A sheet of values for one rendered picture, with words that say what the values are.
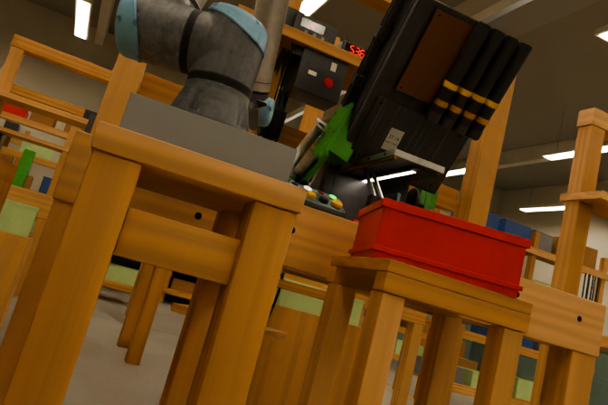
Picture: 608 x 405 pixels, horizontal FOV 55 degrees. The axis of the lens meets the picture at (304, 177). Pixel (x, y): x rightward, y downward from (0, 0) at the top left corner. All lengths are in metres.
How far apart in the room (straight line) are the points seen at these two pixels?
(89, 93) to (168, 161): 10.96
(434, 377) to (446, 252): 0.34
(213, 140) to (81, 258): 0.25
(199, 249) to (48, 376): 0.25
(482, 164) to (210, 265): 1.69
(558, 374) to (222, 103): 1.28
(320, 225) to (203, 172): 0.57
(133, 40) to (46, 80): 10.78
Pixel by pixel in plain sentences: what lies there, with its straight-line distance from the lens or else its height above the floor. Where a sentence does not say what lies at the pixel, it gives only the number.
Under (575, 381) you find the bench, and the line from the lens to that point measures 1.86.
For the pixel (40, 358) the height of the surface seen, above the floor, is 0.53.
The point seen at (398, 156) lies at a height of 1.11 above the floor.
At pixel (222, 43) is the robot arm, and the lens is 1.01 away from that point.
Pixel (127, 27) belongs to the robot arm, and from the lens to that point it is 1.07.
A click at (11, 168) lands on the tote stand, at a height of 0.78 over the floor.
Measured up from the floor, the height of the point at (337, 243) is 0.84.
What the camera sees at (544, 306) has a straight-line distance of 1.75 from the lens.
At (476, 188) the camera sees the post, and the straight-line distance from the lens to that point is 2.38.
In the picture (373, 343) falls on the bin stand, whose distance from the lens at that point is 1.08.
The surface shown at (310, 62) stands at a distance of 2.00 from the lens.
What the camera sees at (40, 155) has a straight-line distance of 8.51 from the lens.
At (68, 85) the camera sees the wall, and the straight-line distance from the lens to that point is 11.81.
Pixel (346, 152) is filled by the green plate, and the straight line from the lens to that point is 1.69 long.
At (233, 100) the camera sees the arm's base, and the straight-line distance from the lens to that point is 0.99.
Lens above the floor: 0.69
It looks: 12 degrees up
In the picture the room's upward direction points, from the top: 15 degrees clockwise
